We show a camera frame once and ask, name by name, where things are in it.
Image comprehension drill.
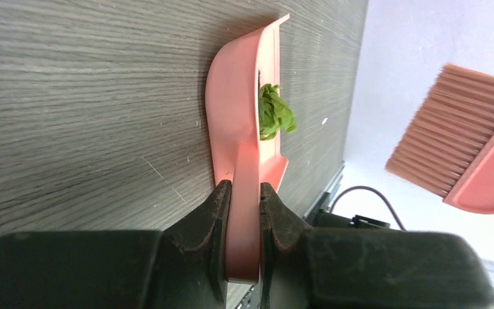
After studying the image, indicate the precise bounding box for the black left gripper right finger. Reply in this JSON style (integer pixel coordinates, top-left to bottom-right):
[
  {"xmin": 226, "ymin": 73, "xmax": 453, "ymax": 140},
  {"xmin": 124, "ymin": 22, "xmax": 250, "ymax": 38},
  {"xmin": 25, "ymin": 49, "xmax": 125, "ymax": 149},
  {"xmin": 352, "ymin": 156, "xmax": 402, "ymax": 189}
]
[{"xmin": 259, "ymin": 182, "xmax": 315, "ymax": 308}]

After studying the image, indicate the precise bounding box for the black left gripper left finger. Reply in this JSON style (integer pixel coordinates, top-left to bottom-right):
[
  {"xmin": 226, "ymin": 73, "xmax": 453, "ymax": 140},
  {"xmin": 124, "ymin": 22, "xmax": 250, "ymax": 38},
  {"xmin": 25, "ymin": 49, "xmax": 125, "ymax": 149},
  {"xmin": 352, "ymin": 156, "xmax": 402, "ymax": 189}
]
[{"xmin": 161, "ymin": 180, "xmax": 232, "ymax": 308}]

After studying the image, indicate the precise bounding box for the pink plastic dustpan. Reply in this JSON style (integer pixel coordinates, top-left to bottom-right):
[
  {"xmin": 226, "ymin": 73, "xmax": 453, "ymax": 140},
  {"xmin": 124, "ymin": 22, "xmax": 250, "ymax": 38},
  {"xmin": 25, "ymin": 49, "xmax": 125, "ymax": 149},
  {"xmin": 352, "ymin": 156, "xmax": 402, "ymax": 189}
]
[{"xmin": 205, "ymin": 15, "xmax": 289, "ymax": 284}]

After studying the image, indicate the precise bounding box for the green paper scrap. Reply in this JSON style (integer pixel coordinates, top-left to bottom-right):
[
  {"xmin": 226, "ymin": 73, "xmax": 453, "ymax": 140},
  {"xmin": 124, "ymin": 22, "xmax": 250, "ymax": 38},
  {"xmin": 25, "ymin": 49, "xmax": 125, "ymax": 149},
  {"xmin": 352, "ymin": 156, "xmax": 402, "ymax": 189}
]
[{"xmin": 259, "ymin": 84, "xmax": 297, "ymax": 141}]

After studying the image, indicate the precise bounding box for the pink hand brush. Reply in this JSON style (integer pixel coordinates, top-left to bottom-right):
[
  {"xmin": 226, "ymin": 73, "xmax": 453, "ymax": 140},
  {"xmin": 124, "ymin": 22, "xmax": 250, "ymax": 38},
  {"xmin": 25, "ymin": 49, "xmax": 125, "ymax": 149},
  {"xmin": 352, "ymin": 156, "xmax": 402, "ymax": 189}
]
[{"xmin": 385, "ymin": 64, "xmax": 494, "ymax": 214}]

